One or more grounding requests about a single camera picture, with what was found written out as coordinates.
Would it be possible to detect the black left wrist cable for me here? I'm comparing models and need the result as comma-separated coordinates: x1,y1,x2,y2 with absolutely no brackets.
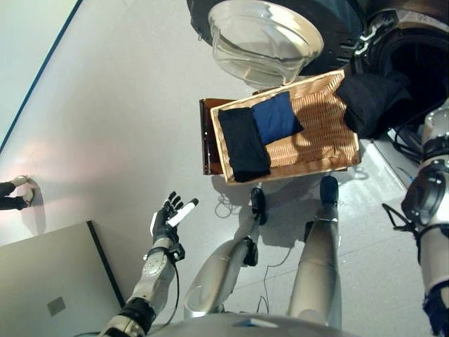
154,256,182,327

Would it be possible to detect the rectangular wicker laundry basket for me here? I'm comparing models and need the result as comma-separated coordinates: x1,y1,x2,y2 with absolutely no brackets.
209,69,362,186

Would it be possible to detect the grey robot torso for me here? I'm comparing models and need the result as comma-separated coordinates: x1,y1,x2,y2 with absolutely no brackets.
147,312,355,337

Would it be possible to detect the blue folded garment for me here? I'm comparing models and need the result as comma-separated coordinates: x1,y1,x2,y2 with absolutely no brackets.
251,90,304,145

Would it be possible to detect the thin floor cable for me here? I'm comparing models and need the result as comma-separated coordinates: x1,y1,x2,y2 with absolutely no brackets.
213,192,245,218

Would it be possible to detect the grey flat board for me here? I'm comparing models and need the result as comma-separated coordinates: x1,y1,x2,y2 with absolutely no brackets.
0,220,126,337

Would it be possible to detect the grey front-load washing machine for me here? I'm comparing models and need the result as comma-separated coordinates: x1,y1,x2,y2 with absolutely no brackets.
343,0,449,197

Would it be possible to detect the round glass washer door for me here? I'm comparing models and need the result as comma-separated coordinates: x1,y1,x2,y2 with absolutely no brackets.
185,0,362,91

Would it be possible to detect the brown acrylic stand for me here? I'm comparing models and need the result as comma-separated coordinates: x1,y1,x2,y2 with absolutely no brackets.
199,98,225,176

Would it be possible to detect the black object at left edge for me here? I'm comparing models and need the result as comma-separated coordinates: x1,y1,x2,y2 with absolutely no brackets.
184,187,268,320

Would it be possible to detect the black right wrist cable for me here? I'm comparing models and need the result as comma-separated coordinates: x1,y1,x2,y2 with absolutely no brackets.
381,202,427,266

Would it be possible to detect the long black folded garment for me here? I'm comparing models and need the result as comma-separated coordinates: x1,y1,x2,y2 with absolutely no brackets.
217,107,272,183

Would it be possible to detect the black white robot left hand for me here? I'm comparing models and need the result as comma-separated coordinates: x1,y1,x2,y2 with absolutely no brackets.
151,191,200,249

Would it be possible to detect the silver robot right leg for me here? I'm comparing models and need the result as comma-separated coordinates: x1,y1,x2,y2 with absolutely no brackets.
287,175,343,329

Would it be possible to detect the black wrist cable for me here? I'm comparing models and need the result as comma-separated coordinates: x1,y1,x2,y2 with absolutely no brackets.
381,202,427,266
154,256,182,327

